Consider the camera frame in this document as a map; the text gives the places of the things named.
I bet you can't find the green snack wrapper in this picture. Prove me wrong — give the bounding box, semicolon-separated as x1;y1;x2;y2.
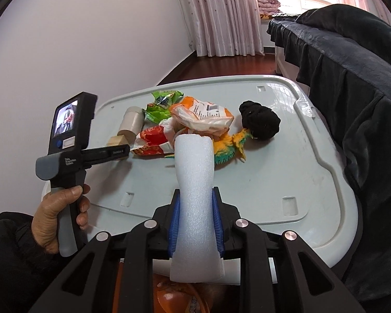
144;89;185;124

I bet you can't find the small wooden block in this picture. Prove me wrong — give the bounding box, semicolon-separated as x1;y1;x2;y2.
106;135;131;162

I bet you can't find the orange snack bag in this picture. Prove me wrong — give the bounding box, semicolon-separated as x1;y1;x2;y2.
169;96;235;137

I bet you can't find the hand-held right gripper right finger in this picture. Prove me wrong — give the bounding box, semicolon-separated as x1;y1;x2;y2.
212;187;367;313

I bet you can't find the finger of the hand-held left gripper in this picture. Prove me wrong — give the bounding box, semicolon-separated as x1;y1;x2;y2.
81;144;131;163

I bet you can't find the yellow green toy dinosaur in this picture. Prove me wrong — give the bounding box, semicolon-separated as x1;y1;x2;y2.
212;129;253;167

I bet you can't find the white bed frame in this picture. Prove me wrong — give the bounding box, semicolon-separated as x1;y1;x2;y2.
275;44;310;82

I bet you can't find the cardboard tube roll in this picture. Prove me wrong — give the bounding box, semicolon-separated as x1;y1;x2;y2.
117;106;145;139

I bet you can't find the white foam tube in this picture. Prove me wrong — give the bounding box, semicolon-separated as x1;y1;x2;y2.
169;134;227;284

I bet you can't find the person's left hand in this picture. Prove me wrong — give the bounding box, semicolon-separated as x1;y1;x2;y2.
31;184;92;255

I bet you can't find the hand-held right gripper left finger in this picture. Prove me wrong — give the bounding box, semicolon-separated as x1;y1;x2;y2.
28;189;183;313

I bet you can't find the orange plastic basin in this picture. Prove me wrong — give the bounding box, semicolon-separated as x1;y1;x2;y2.
112;261;216;313

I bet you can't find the black balled sock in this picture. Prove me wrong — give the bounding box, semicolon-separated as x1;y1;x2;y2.
239;100;281;141

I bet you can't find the person's left forearm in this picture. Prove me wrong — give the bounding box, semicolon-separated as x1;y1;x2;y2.
0;211;95;313

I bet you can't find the folded pink quilt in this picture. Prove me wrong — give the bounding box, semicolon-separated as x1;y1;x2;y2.
256;0;281;16

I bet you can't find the red snack wrapper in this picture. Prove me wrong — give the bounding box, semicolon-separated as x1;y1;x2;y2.
130;124;176;159

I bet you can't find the white plastic storage box lid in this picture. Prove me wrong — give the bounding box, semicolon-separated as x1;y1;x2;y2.
41;74;362;284

